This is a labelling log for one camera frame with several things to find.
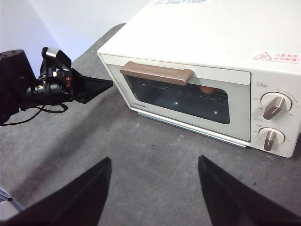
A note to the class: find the red-print warning sticker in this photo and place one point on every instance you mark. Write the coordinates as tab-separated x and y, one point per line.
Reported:
277	56

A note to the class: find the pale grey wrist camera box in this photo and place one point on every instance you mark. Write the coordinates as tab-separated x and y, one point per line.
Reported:
58	55

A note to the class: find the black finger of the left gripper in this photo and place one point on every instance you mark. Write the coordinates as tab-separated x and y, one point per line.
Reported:
91	89
78	75

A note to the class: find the large cream temperature knob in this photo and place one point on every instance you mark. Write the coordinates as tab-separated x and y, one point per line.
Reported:
274	107

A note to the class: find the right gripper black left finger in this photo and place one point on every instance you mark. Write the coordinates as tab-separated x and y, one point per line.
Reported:
70	202

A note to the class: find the small cream timer knob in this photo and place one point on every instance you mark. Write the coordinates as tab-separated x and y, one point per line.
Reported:
270	139

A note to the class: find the cream Toshiba toaster oven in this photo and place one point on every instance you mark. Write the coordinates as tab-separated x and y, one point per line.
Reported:
188	35

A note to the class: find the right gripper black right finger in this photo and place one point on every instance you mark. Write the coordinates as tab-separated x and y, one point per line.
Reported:
235	202

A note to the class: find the brown egg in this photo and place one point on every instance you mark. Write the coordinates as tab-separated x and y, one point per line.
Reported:
207	90

